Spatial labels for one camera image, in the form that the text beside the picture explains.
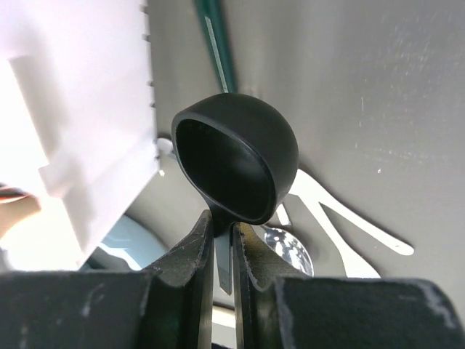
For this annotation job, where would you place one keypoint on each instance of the black ladle spoon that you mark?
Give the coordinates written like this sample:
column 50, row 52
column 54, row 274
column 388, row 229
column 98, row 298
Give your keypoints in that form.
column 242, row 156

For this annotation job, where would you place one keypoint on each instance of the blue over-ear headphones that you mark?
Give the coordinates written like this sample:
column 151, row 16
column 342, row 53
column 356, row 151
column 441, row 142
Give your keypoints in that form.
column 128, row 246

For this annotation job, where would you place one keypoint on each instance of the beige wooden spoon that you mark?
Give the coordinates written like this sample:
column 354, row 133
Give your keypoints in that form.
column 16, row 211

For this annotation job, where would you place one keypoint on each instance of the white compartment utensil container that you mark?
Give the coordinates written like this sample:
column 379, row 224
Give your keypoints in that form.
column 77, row 124

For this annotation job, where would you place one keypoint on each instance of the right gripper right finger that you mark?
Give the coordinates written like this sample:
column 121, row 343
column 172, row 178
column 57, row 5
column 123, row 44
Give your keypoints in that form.
column 277, row 306

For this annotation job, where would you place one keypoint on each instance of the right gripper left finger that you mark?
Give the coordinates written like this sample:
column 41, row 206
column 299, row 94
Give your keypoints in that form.
column 168, row 304

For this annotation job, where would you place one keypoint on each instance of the white spoon horizontal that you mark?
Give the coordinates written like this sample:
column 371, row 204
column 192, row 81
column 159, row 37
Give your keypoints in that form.
column 313, row 195

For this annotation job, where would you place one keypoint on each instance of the small silver spoon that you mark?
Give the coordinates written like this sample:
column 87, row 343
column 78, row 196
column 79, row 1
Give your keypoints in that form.
column 289, row 248

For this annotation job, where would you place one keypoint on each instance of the white spoon vertical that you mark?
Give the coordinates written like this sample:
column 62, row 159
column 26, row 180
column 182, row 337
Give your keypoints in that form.
column 354, row 265

